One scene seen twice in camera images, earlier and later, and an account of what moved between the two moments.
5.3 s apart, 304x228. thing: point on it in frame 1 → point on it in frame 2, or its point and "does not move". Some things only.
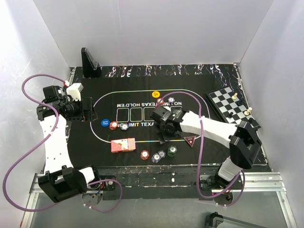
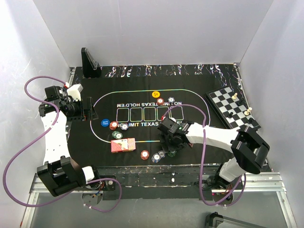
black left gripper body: (74, 109) does not move
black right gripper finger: (178, 134) → (181, 145)
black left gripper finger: (93, 116) does not move
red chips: (113, 125) does not move
